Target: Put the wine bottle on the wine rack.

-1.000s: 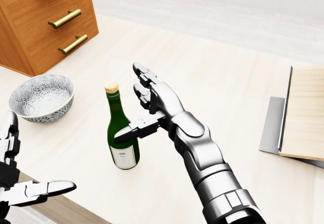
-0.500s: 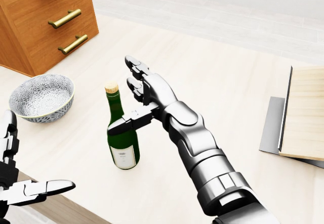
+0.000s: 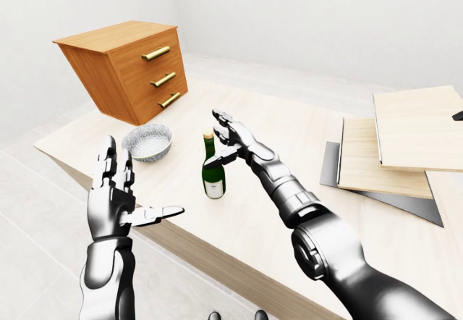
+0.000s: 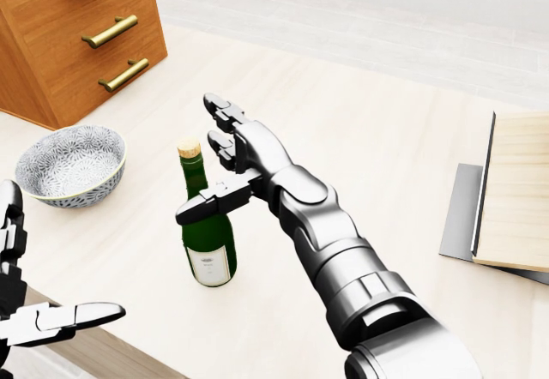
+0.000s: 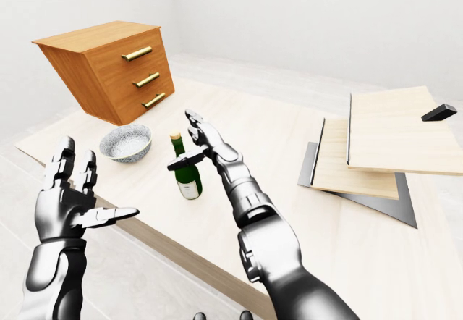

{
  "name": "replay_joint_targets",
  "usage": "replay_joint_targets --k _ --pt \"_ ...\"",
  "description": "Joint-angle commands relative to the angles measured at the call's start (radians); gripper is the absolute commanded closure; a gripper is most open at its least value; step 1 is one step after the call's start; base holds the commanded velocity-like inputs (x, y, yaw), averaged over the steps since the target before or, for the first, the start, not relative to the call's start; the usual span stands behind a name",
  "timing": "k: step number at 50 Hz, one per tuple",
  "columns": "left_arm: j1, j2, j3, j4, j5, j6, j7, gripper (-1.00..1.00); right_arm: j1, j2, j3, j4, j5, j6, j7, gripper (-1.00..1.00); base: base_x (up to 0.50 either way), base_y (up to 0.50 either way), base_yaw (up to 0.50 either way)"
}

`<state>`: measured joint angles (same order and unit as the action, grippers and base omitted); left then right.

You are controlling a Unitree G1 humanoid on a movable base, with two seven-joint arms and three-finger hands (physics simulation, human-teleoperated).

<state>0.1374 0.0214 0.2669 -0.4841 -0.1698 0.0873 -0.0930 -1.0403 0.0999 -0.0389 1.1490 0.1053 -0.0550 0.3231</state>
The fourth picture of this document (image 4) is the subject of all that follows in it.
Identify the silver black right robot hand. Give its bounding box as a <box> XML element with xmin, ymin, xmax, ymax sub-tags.
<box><xmin>174</xmin><ymin>92</ymin><xmax>297</xmax><ymax>226</ymax></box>

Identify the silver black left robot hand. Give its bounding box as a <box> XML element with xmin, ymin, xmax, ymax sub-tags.
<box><xmin>0</xmin><ymin>179</ymin><xmax>127</xmax><ymax>354</ymax></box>

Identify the green wine bottle with cork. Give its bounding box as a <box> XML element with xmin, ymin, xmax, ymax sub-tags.
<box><xmin>177</xmin><ymin>137</ymin><xmax>238</xmax><ymax>288</ymax></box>

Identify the pale wooden slat rack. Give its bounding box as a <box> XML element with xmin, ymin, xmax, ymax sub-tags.
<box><xmin>469</xmin><ymin>111</ymin><xmax>549</xmax><ymax>274</ymax></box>

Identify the grey patterned bowl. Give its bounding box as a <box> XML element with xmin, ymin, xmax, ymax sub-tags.
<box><xmin>15</xmin><ymin>123</ymin><xmax>128</xmax><ymax>209</ymax></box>

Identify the wooden cabinet with drawers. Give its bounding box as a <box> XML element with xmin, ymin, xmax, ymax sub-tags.
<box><xmin>0</xmin><ymin>0</ymin><xmax>169</xmax><ymax>131</ymax></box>

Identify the brass drawer handle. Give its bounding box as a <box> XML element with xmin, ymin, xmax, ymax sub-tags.
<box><xmin>97</xmin><ymin>57</ymin><xmax>150</xmax><ymax>93</ymax></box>
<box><xmin>81</xmin><ymin>14</ymin><xmax>139</xmax><ymax>50</ymax></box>

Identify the flat grey base plate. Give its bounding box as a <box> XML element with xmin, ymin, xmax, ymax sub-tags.
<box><xmin>438</xmin><ymin>163</ymin><xmax>549</xmax><ymax>286</ymax></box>

